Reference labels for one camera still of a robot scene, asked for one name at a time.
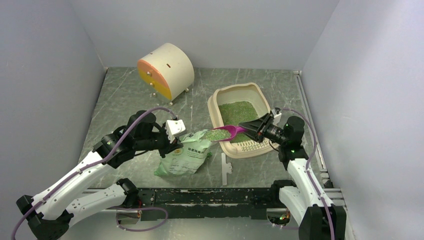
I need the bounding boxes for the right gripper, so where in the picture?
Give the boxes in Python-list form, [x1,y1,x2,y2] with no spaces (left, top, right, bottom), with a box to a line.
[238,112,288,145]

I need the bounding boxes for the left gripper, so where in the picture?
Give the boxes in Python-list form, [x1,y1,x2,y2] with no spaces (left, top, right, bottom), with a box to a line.
[134,121,184,158]

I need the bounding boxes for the magenta litter scoop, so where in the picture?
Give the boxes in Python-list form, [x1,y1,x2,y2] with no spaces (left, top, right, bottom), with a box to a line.
[203,125,246,142]

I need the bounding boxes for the beige litter box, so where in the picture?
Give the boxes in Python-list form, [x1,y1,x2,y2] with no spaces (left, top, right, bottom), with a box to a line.
[207,82,278,159]

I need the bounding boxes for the green cat litter bag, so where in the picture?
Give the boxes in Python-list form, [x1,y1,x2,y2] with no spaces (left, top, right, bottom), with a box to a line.
[154,129,214,176]

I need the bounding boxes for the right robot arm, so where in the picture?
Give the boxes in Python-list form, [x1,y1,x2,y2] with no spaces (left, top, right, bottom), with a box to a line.
[239,112,347,240]

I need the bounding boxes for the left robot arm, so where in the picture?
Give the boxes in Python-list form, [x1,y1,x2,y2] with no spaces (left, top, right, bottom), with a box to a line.
[16,109,187,240]

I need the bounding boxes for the green litter pellets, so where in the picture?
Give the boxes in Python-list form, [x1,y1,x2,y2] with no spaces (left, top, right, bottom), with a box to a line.
[218,101,259,126]

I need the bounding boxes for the round beige drawer cabinet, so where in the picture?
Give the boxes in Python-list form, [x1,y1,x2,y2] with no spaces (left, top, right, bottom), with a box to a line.
[136,43,195,106]

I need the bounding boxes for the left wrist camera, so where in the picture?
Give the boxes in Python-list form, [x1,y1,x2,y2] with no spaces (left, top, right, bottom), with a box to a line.
[165,119,187,143]

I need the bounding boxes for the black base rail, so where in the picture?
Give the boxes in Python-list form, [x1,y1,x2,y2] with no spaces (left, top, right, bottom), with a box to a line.
[121,186,286,221]

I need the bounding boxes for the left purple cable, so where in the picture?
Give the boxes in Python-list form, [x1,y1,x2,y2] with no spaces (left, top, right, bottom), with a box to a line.
[10,106,178,240]

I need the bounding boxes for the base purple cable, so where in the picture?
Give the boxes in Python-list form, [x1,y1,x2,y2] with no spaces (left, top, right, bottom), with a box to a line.
[115,206,169,233]

